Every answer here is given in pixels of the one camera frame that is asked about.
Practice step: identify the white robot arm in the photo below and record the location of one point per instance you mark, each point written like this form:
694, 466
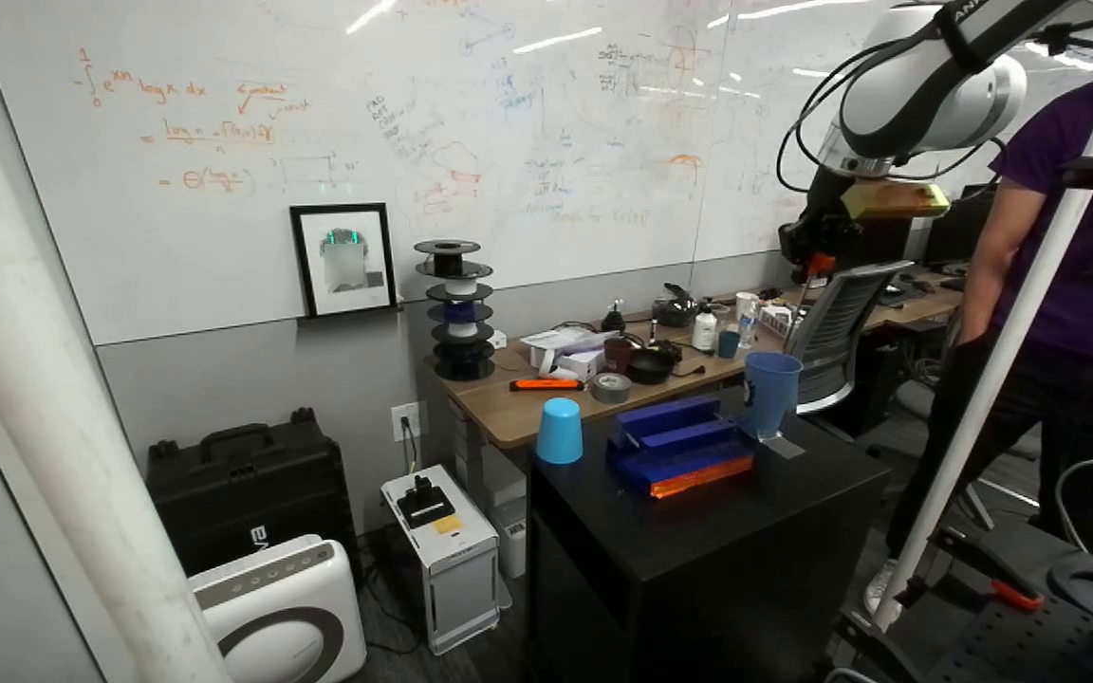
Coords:
928, 88

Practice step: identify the grey office chair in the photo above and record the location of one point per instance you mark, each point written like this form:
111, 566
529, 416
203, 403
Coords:
844, 328

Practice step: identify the wall whiteboard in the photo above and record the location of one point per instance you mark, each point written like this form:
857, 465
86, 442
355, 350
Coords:
510, 137

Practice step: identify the white wall outlet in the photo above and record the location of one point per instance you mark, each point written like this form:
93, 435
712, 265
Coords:
402, 417

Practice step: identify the person's bare forearm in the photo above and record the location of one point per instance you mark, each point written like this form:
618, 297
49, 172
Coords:
988, 258

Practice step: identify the black hard carrying case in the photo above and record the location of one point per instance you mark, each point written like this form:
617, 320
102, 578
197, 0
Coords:
246, 485

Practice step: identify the wooden desk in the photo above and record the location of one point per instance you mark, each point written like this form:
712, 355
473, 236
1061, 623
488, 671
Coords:
510, 403

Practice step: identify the white air purifier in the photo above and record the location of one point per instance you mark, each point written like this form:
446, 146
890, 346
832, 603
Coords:
283, 612

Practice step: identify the small grey flat plate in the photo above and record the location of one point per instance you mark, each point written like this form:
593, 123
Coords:
782, 443

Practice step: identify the grey tape roll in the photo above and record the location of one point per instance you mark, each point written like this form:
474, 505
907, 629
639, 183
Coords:
607, 384

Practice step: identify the white crumpled cloth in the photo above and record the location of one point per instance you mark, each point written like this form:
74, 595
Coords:
564, 346

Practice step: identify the small cyan plastic cup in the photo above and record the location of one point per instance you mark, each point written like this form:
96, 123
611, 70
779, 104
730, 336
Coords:
560, 435

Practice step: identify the orange marker pen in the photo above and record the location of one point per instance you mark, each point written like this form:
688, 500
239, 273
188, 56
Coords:
548, 384

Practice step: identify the framed portrait picture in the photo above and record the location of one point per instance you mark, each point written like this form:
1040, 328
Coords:
341, 258

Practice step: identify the tall blue plastic cup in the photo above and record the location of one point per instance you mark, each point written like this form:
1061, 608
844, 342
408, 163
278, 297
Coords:
773, 392

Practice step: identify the stack of filament spools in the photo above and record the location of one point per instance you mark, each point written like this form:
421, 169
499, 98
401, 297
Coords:
455, 309

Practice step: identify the white PVC pipe frame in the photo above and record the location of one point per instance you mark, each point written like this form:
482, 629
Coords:
1016, 342
53, 417

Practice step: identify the black bowl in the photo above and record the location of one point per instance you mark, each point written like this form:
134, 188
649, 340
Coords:
655, 366

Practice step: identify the orange block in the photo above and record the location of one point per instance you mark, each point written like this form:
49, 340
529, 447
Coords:
704, 474

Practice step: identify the white box unit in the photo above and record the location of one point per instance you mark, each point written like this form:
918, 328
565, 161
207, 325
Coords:
446, 572

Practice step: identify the white bottle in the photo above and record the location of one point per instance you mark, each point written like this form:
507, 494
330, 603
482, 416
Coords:
704, 330

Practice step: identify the blue perforated block stack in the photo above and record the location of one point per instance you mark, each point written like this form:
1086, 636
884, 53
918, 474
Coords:
674, 436

